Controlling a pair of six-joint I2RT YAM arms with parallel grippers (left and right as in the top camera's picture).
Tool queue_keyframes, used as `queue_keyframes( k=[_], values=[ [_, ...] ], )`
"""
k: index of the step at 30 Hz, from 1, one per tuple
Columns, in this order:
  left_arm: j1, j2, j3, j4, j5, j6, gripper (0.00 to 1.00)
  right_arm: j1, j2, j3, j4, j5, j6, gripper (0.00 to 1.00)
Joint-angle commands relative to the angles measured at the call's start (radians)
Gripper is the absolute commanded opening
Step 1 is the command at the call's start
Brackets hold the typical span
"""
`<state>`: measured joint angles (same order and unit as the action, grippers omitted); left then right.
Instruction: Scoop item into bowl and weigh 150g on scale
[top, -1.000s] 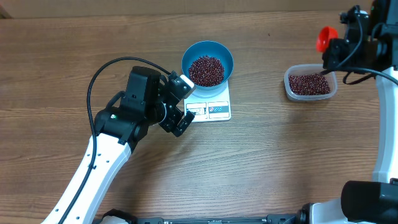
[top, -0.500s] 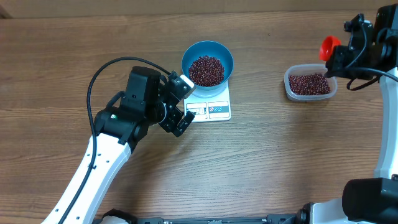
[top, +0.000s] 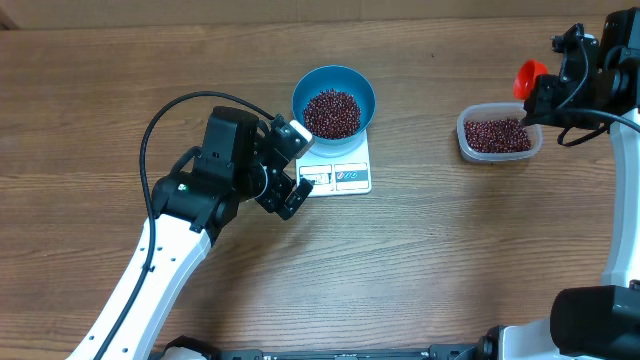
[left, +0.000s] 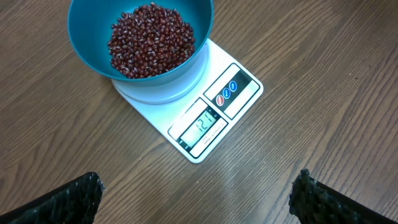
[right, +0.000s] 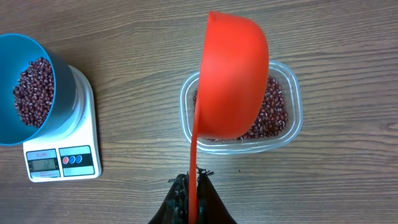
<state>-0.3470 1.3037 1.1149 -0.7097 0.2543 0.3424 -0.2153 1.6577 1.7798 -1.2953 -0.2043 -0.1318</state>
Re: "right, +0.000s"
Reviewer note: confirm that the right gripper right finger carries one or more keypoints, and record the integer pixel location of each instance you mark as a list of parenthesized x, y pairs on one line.
[(211, 209)]

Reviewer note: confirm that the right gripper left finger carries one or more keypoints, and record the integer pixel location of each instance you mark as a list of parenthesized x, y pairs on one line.
[(174, 208)]

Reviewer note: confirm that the red scoop blue handle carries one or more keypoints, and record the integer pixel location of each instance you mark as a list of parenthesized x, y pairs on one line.
[(233, 45)]

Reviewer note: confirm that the white digital kitchen scale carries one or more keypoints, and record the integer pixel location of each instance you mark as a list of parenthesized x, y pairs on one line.
[(71, 151)]

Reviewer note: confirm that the blue bowl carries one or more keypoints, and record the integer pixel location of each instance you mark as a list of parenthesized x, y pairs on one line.
[(17, 51)]

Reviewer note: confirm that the red beans in bowl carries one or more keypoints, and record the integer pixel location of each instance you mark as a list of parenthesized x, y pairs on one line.
[(33, 95)]

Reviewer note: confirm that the clear plastic container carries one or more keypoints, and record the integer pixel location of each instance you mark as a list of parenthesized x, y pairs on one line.
[(292, 96)]

